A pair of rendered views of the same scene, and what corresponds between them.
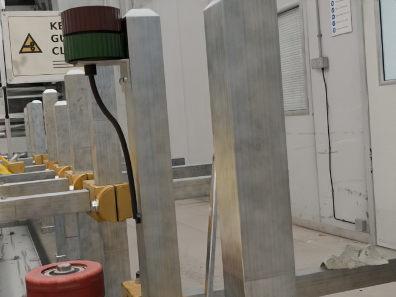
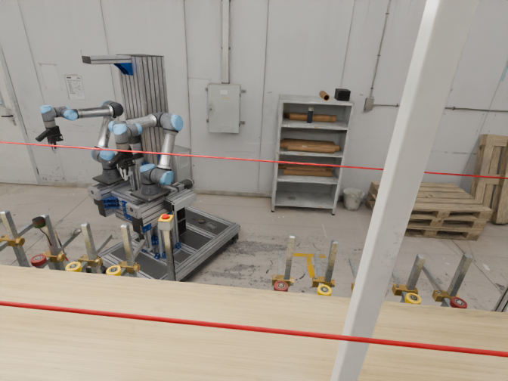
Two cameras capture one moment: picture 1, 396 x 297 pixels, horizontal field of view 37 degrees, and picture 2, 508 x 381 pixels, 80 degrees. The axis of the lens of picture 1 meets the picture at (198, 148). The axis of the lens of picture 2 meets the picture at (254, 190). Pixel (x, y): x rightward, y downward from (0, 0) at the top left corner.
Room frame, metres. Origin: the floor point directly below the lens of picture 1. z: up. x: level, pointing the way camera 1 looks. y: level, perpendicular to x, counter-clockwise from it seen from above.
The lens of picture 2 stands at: (-1.16, 1.00, 2.17)
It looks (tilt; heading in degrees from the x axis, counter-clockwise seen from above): 26 degrees down; 293
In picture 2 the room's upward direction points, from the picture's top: 3 degrees clockwise
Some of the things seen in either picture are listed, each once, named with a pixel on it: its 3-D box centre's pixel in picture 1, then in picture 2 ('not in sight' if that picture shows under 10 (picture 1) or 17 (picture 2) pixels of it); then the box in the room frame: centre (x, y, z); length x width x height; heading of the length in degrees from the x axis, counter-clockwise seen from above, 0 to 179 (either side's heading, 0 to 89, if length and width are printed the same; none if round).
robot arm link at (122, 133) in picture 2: not in sight; (121, 134); (0.31, -0.36, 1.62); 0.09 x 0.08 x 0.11; 89
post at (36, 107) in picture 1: (42, 170); not in sight; (2.02, 0.54, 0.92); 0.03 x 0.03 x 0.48; 19
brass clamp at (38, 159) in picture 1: (40, 161); not in sight; (2.04, 0.55, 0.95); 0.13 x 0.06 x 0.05; 19
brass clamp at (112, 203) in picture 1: (107, 199); (12, 240); (0.86, 0.14, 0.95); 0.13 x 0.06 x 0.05; 19
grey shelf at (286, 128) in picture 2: not in sight; (307, 156); (-0.31, -2.91, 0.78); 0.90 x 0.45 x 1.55; 22
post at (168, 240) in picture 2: not in sight; (170, 257); (-0.12, -0.20, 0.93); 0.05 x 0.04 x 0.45; 19
